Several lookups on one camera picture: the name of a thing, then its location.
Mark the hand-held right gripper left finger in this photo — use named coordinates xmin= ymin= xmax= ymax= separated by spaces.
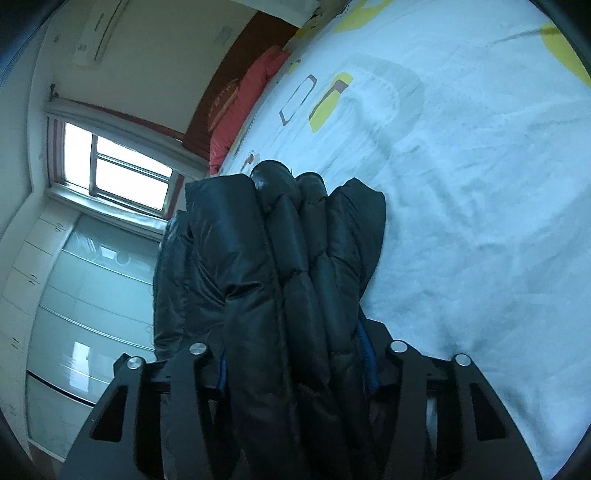
xmin=60 ymin=342 xmax=238 ymax=480

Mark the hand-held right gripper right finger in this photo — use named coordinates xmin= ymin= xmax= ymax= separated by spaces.
xmin=355 ymin=320 xmax=543 ymax=480

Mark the black puffer jacket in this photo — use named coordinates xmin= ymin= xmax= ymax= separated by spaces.
xmin=152 ymin=159 xmax=389 ymax=480

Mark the white wardrobe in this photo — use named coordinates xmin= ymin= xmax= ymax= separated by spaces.
xmin=0 ymin=203 xmax=162 ymax=462

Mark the window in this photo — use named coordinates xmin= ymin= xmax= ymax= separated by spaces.
xmin=48 ymin=117 xmax=175 ymax=215

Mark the bed with patterned sheet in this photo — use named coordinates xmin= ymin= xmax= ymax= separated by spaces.
xmin=217 ymin=0 xmax=591 ymax=467

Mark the red pillow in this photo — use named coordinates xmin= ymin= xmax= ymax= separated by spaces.
xmin=209 ymin=45 xmax=291 ymax=176

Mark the brown cushion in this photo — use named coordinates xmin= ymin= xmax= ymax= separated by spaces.
xmin=206 ymin=78 xmax=242 ymax=132

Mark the white curtain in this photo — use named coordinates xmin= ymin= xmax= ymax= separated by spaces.
xmin=45 ymin=102 xmax=188 ymax=141

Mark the wooden headboard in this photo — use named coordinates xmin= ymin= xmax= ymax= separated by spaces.
xmin=184 ymin=11 xmax=301 ymax=162

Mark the white air conditioner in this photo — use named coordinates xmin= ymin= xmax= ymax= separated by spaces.
xmin=71 ymin=0 xmax=134 ymax=65

